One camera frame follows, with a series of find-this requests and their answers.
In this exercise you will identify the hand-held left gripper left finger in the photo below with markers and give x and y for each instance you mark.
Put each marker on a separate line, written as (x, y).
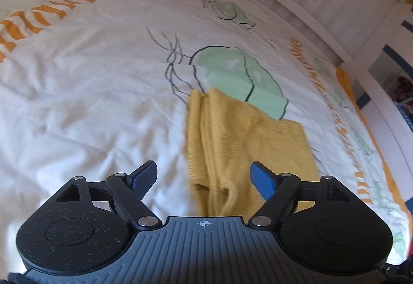
(143, 179)

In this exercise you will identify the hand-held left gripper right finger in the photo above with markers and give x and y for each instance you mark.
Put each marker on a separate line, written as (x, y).
(263, 179)

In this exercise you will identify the yellow knit sweater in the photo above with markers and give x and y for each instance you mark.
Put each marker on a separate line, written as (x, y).
(232, 142)

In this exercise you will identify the white leaf print bedspread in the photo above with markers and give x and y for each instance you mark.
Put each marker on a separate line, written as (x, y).
(96, 77)

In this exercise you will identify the colourful clutter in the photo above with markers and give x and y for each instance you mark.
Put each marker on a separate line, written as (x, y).
(403, 90)

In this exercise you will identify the dark blue railing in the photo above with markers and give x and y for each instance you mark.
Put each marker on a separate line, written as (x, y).
(398, 54)

